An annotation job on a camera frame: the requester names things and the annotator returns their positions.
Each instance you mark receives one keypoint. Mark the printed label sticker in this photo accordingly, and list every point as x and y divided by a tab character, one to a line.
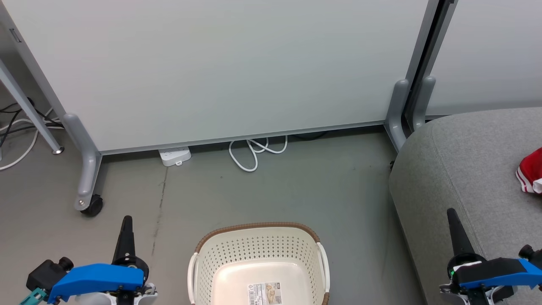
264	293

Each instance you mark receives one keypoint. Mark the white power strip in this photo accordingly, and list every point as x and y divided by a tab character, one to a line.
175	156

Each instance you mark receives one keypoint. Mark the narrow white partition panel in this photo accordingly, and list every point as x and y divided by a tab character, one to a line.
491	51

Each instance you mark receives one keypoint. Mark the cream laundry basket brown rim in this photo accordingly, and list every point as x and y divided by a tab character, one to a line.
262	262

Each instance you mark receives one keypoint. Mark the grey fabric sofa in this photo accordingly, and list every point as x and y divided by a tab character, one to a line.
474	169

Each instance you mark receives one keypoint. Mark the grey metal table leg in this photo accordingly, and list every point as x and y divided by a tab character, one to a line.
29	110

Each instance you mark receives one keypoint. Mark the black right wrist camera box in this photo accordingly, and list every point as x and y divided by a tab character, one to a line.
531	254

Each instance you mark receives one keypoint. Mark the grey partition foot with caster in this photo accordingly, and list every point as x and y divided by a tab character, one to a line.
87	165

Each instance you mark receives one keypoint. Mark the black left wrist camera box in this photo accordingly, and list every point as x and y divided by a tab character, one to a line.
48	274

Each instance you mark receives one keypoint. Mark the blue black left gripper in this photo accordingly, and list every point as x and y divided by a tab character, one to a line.
97	277

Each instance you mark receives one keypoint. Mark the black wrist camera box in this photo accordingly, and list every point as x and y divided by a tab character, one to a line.
48	274
531	254

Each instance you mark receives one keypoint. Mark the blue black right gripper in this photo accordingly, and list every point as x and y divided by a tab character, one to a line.
491	273

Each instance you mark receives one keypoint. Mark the red garment with white stripes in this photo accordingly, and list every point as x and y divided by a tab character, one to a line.
530	171

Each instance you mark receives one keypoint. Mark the wide white partition panel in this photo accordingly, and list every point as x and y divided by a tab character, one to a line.
220	63

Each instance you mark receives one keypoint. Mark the black caster wheel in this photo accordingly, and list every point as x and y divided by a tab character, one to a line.
94	206

